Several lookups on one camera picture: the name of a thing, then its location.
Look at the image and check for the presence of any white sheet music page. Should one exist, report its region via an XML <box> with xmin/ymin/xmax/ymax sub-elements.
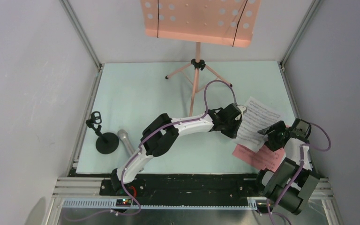
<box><xmin>234</xmin><ymin>97</ymin><xmax>282</xmax><ymax>152</ymax></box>

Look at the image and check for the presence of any pink music stand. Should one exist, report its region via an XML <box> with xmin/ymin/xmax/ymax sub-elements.
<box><xmin>140</xmin><ymin>0</ymin><xmax>261</xmax><ymax>115</ymax></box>

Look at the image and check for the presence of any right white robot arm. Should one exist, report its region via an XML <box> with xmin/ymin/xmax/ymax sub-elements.
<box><xmin>253</xmin><ymin>119</ymin><xmax>320</xmax><ymax>215</ymax></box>

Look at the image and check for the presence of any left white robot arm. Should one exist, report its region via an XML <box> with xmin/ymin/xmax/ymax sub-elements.
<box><xmin>110</xmin><ymin>103</ymin><xmax>247</xmax><ymax>195</ymax></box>

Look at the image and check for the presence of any pink paper sheet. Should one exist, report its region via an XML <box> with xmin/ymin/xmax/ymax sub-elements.
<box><xmin>232</xmin><ymin>125</ymin><xmax>285</xmax><ymax>171</ymax></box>

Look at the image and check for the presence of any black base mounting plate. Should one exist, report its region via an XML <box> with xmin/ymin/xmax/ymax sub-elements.
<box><xmin>99</xmin><ymin>173</ymin><xmax>285</xmax><ymax>207</ymax></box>

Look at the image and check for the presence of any grey metal microphone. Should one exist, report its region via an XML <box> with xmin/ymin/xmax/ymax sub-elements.
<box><xmin>117</xmin><ymin>129</ymin><xmax>149</xmax><ymax>176</ymax></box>

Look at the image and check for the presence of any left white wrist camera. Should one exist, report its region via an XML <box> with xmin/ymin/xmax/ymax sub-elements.
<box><xmin>236</xmin><ymin>105</ymin><xmax>247</xmax><ymax>120</ymax></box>

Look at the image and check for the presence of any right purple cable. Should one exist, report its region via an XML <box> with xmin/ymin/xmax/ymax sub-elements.
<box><xmin>257</xmin><ymin>122</ymin><xmax>332</xmax><ymax>225</ymax></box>

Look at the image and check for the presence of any white slotted cable duct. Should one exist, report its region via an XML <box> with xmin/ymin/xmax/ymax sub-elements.
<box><xmin>61</xmin><ymin>198</ymin><xmax>258</xmax><ymax>210</ymax></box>

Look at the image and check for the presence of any right aluminium frame post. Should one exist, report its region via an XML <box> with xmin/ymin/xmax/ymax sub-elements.
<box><xmin>279</xmin><ymin>0</ymin><xmax>323</xmax><ymax>68</ymax></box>

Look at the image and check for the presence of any aluminium frame post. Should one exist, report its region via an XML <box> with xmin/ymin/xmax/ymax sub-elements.
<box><xmin>279</xmin><ymin>0</ymin><xmax>323</xmax><ymax>68</ymax></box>
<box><xmin>59</xmin><ymin>0</ymin><xmax>102</xmax><ymax>71</ymax></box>

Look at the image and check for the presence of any left aluminium frame post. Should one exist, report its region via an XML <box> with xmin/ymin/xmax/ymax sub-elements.
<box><xmin>59</xmin><ymin>0</ymin><xmax>102</xmax><ymax>71</ymax></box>

